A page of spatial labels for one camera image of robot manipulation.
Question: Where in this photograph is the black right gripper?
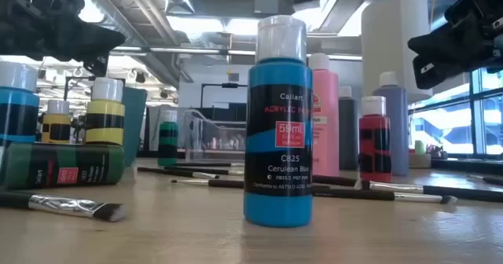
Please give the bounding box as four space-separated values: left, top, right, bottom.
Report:
408 0 503 90

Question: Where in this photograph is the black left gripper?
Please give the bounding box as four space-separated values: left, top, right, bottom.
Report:
0 0 127 76

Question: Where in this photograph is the small lemon yellow paint bottle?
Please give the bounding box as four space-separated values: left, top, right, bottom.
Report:
84 76 127 146

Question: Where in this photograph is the small golden yellow paint bottle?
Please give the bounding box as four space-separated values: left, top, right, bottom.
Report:
40 99 72 145

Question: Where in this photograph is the small blue paint bottle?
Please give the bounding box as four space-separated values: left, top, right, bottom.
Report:
0 60 40 146

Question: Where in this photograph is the dark green paint bottle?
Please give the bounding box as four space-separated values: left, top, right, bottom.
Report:
0 142 127 190

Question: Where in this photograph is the tall light pink paint bottle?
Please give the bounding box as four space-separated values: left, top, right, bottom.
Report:
307 52 340 178

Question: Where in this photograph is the small teal green paint bottle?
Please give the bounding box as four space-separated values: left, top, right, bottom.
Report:
157 110 180 167

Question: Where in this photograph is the tall grey paint bottle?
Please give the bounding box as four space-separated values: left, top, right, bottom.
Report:
338 85 360 171

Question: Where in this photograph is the small red paint bottle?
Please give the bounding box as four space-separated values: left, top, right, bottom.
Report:
358 95 393 184

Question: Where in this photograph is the cerulean blue paint bottle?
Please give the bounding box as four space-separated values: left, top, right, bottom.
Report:
242 14 314 229

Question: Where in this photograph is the table lamp white shade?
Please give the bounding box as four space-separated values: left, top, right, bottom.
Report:
360 0 434 170

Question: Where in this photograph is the teal plastic cup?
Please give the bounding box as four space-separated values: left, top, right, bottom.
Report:
121 86 149 167

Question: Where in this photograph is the clear plastic tray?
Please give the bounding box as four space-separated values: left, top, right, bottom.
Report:
182 107 248 163

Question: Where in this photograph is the flat paintbrush silver ferrule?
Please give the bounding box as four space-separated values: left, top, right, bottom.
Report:
0 190 127 222

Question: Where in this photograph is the grey ceiling unit box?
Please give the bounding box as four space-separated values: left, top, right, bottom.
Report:
253 0 296 16

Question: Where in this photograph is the black aluminium table frame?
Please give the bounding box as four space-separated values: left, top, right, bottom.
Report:
431 157 503 175

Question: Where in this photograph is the black background gantry frame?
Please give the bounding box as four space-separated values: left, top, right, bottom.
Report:
200 82 249 110

